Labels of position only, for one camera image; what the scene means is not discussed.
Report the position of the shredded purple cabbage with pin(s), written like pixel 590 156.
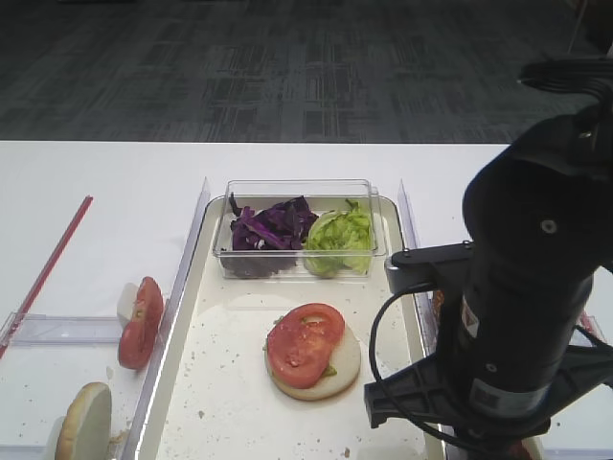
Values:
pixel 284 226

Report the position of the tomato slice on bread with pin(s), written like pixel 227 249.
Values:
pixel 299 347

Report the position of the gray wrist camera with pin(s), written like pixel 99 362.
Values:
pixel 431 268

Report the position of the upright tomato slice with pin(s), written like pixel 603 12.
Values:
pixel 139 335

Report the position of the left upper clear crossbar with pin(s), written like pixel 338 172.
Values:
pixel 25 330

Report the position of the left bun half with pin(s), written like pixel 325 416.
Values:
pixel 85 430

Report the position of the right long clear rail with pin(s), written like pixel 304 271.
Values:
pixel 423 301

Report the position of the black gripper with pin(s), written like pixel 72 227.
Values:
pixel 504 362

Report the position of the green lettuce leaves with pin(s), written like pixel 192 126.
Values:
pixel 343 230

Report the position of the white support block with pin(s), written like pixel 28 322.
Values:
pixel 126 303

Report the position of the clear plastic container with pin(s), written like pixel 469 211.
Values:
pixel 322 196

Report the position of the left red rod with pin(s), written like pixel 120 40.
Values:
pixel 48 273

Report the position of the white metal tray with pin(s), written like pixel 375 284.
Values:
pixel 225 406

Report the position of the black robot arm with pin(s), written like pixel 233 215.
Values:
pixel 539 217

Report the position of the round white bread slice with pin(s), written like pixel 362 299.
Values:
pixel 344 367

